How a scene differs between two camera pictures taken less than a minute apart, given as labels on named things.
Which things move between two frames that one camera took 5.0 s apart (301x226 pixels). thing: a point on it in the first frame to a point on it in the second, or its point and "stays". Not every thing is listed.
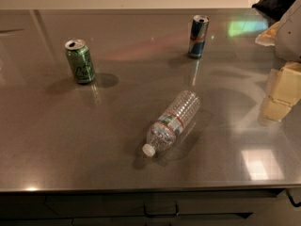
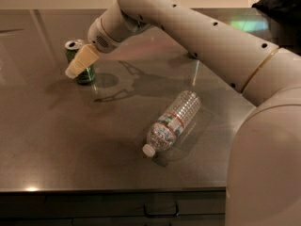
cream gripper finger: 283,91 to 100,40
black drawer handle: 161,208 stays
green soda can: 81,60 stays
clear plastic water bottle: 165,131 stays
